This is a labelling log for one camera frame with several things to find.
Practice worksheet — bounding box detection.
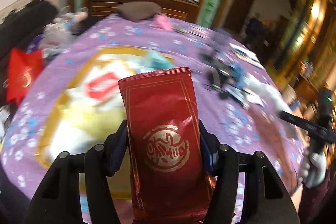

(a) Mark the red foil snack packet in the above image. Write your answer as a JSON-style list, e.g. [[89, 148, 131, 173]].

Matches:
[[118, 67, 215, 223]]

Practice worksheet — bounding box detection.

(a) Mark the maroon sleeved right forearm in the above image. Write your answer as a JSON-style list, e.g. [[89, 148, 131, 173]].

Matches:
[[298, 170, 330, 223]]

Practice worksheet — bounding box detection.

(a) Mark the pink soft cloth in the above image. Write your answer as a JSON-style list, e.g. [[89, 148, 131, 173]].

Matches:
[[153, 14, 174, 31]]

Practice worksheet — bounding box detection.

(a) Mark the white gloved right hand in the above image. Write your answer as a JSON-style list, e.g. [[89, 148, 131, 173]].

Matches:
[[299, 148, 327, 189]]

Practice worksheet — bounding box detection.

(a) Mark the purple floral tablecloth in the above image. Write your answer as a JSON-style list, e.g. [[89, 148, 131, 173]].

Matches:
[[1, 15, 302, 223]]

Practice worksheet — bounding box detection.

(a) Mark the yellow white plush toy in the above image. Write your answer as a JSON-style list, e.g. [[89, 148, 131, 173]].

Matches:
[[245, 73, 293, 114]]

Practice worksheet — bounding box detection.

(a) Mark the teal snack packet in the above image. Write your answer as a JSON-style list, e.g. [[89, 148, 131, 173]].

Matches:
[[142, 50, 174, 70]]

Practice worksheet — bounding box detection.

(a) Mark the white booklet on table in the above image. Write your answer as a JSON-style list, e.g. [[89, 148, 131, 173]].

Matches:
[[229, 43, 265, 70]]

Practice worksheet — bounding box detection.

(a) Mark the black phone stand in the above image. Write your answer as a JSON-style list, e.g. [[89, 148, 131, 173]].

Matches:
[[199, 29, 232, 67]]

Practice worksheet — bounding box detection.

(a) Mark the clear plastic bags pile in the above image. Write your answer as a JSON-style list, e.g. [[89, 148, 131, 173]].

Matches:
[[38, 6, 88, 59]]

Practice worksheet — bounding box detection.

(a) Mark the person in dark clothes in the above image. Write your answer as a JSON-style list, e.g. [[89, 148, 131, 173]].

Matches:
[[244, 12, 264, 48]]

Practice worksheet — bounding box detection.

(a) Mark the red gift bag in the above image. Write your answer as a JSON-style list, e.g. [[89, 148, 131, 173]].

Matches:
[[6, 48, 44, 106]]

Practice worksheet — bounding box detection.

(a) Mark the brown folded cloth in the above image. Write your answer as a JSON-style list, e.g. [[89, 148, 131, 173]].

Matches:
[[116, 2, 161, 22]]

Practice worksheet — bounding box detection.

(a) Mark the black suitcase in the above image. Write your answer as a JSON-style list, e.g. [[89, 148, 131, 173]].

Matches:
[[0, 0, 59, 66]]

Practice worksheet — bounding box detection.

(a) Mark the black device with cables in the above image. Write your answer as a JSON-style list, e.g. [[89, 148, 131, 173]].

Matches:
[[208, 63, 246, 100]]

